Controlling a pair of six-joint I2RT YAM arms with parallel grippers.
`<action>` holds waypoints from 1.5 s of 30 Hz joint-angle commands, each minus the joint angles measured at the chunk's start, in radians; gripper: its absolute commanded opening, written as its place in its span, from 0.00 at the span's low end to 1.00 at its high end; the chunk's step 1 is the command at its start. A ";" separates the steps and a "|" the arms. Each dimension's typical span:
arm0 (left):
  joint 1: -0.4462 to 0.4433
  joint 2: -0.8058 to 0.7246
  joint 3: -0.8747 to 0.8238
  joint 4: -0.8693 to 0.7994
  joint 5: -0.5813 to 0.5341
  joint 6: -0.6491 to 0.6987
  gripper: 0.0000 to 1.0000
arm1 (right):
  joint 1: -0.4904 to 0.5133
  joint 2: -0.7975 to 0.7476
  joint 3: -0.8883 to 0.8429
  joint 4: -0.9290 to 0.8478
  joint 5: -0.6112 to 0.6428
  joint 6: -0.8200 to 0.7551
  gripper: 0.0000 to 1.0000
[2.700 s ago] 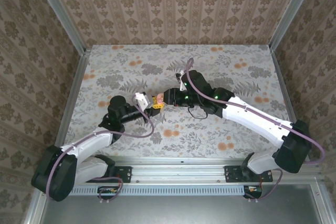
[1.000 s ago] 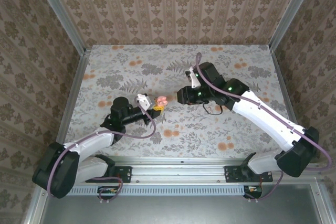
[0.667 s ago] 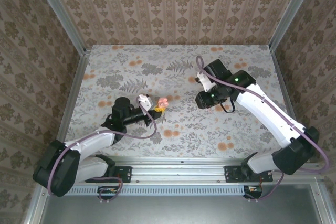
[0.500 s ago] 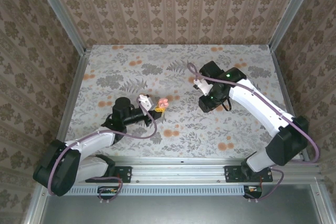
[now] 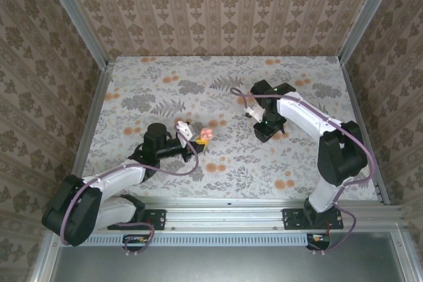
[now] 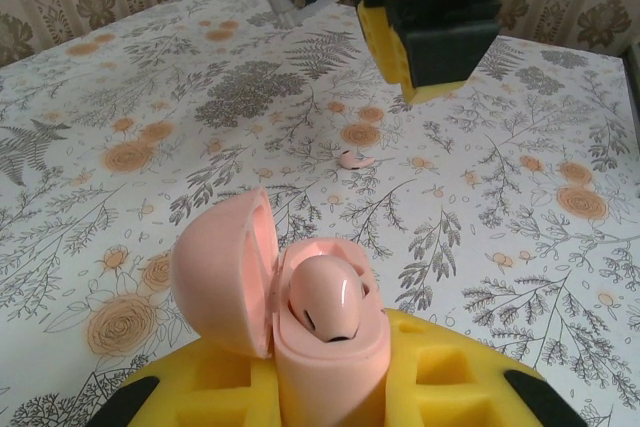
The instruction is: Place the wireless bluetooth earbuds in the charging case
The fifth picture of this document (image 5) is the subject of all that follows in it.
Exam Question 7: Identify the floral patterned table cloth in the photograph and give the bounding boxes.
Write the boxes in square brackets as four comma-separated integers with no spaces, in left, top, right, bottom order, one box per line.
[76,55,380,201]

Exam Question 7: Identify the small controller circuit board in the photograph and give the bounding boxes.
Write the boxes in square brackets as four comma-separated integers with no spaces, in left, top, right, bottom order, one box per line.
[306,232,332,250]
[122,234,150,247]

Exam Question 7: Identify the grey metal base sheet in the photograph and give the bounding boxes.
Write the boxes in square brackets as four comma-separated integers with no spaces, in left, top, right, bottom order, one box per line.
[49,244,406,282]

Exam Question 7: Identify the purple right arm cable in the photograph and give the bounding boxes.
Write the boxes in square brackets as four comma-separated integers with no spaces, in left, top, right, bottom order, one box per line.
[229,87,378,256]

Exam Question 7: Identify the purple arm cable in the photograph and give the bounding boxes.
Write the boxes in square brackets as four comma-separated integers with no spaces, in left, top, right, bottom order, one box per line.
[229,87,378,256]
[59,125,200,261]

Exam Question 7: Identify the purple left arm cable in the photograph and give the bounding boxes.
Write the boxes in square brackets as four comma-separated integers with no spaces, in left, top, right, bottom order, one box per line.
[59,125,200,261]

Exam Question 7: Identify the aluminium frame bar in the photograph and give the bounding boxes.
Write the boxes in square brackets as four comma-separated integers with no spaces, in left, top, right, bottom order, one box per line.
[390,231,418,282]
[38,0,110,71]
[64,60,116,184]
[31,232,60,282]
[337,0,403,65]
[339,62,391,205]

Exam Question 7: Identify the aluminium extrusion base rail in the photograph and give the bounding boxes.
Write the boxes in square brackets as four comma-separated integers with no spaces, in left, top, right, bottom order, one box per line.
[98,196,406,232]

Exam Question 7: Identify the white slotted cable duct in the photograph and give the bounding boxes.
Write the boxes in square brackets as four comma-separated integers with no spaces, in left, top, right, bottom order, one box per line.
[81,232,310,247]

